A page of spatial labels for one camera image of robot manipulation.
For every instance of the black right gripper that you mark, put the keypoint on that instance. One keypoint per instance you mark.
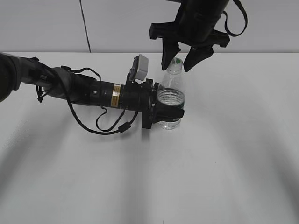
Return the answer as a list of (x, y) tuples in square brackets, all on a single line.
[(194, 26)]

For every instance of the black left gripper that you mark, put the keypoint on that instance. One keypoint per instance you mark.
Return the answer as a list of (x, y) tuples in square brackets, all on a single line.
[(142, 98)]

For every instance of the clear water bottle green label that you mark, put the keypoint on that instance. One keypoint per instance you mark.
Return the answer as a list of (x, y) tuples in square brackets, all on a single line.
[(171, 90)]

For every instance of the white green bottle cap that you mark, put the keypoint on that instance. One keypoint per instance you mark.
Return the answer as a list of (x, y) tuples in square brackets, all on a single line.
[(176, 64)]

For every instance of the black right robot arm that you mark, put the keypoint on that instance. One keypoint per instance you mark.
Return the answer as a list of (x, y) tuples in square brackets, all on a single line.
[(193, 26)]

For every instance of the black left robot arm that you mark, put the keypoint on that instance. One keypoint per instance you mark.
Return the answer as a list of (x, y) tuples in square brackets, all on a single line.
[(59, 82)]

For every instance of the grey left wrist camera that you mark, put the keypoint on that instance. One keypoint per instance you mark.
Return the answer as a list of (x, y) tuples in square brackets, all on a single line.
[(139, 68)]

